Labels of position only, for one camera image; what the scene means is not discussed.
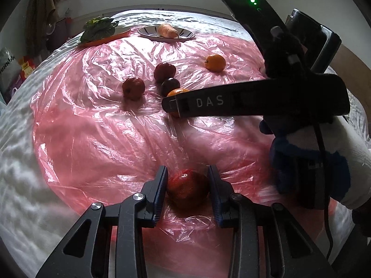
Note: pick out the dark plum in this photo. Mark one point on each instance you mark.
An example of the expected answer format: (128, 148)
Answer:
(169, 85)

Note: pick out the carrot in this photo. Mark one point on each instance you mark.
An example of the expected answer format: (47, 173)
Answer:
(167, 31)

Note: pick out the striped white plate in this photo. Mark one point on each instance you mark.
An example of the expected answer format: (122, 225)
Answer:
(150, 32)

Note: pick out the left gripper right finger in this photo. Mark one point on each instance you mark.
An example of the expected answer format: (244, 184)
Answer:
(267, 240)

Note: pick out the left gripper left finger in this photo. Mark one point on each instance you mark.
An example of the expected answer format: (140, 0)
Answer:
(114, 232)

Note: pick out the green leafy vegetable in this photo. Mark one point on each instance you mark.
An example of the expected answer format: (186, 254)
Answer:
(98, 28)

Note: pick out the grey shopping bag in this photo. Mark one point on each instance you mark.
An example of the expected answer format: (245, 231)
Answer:
(9, 69)

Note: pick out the black electric kettle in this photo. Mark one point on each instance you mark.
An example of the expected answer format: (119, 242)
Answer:
(321, 43)

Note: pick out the wooden headboard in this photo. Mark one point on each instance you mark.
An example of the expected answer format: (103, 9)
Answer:
(355, 74)

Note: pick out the orange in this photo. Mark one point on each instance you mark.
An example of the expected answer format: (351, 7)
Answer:
(173, 93)
(215, 63)

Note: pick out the red fruit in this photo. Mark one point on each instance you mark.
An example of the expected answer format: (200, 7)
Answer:
(187, 190)
(133, 88)
(164, 71)

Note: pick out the right gloved hand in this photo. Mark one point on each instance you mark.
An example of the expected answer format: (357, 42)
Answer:
(330, 160)

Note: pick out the pink plastic sheet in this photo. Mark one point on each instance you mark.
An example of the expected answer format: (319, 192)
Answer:
(93, 144)

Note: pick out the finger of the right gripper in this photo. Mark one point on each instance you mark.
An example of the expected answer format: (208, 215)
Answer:
(234, 99)

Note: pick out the orange plate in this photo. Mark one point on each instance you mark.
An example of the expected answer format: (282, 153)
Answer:
(120, 32)

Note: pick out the brown hanging coat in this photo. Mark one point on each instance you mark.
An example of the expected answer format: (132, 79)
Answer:
(39, 14)

